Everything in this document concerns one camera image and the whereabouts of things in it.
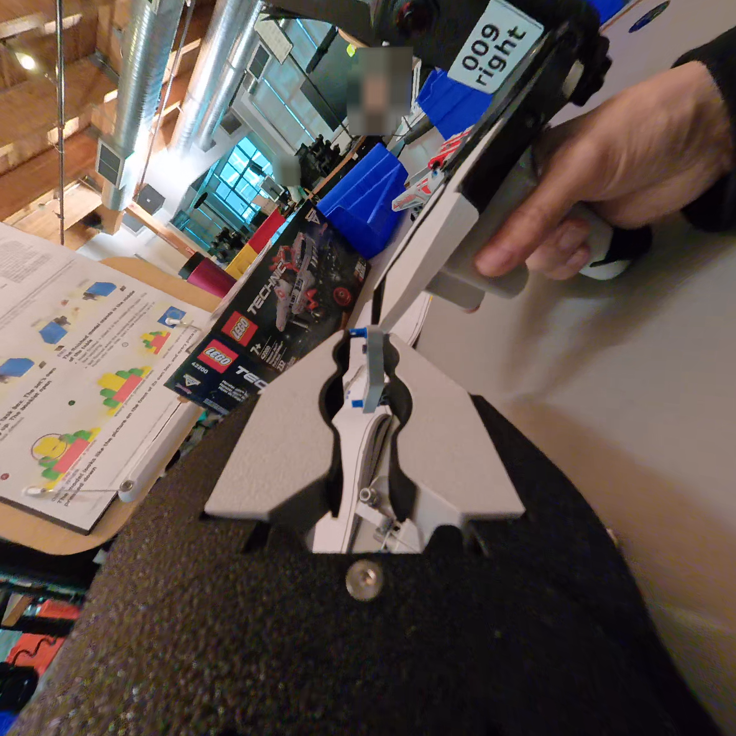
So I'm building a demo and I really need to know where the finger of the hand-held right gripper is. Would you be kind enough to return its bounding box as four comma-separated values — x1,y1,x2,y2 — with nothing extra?
373,172,481,334

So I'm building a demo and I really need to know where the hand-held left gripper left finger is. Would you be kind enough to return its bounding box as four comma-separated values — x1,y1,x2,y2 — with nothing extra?
204,330,353,553

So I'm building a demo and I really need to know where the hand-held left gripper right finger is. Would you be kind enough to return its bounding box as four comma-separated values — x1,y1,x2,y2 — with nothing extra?
381,330,526,553

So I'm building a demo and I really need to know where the grey toy beam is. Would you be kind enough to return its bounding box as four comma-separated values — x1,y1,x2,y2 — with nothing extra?
362,325,387,415

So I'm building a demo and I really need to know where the person's right forearm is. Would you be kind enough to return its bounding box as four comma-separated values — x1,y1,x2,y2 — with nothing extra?
670,23,736,233

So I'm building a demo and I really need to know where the person's right hand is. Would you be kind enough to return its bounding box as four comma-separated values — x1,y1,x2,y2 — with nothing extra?
475,60,732,283

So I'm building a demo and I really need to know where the red and white toy model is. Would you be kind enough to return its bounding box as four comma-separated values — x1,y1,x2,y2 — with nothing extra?
391,129,472,214

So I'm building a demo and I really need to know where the angled blue storage bin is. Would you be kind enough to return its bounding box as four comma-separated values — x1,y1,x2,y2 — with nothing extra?
316,143,410,260
415,68,498,141

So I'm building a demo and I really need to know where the open instruction booklet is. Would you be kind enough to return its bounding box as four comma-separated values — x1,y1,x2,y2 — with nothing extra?
409,290,433,345

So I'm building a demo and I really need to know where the black toy set box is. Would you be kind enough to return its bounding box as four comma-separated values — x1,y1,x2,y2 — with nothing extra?
164,201,371,416

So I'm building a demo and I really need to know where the yellow and red box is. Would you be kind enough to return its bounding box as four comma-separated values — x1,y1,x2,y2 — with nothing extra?
224,207,288,283

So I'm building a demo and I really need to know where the maroon cup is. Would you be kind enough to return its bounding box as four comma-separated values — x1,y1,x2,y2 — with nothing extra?
178,250,237,300

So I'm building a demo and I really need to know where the black monitor screen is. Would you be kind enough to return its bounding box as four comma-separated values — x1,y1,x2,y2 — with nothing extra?
299,40,357,133

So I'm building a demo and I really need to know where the printed instruction sheet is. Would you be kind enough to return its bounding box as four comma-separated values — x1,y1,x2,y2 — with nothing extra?
0,221,215,536

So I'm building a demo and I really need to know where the large window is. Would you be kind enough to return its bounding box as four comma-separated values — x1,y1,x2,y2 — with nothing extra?
172,135,288,231

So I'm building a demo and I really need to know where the paper sign on stand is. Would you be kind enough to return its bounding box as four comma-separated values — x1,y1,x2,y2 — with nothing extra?
0,221,226,557

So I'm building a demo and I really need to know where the orange plastic object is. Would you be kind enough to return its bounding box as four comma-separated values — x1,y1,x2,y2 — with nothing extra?
6,598,87,668

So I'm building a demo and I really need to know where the silver ventilation duct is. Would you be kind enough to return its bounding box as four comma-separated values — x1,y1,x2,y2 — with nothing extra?
103,0,185,210
172,0,271,153

